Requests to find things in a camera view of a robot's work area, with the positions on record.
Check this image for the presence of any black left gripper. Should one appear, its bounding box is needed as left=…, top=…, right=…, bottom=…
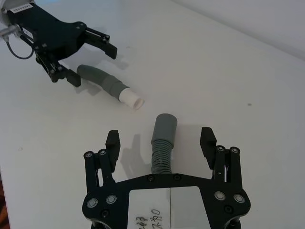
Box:
left=5, top=1, right=118, bottom=87

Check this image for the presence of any thin dark gripper cable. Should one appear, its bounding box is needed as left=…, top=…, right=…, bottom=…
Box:
left=0, top=25, right=34, bottom=59

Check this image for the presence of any grey corrugated hose with cuff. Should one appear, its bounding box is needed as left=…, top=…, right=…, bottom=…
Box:
left=150, top=114, right=178, bottom=177

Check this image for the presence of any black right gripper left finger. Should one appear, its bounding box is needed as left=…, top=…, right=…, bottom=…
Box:
left=83, top=130, right=122, bottom=192

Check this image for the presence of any grey hose with white end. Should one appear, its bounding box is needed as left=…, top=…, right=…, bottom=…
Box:
left=77, top=64, right=145, bottom=111

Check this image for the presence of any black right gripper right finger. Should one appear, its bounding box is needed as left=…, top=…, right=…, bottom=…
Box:
left=199, top=126, right=242, bottom=189

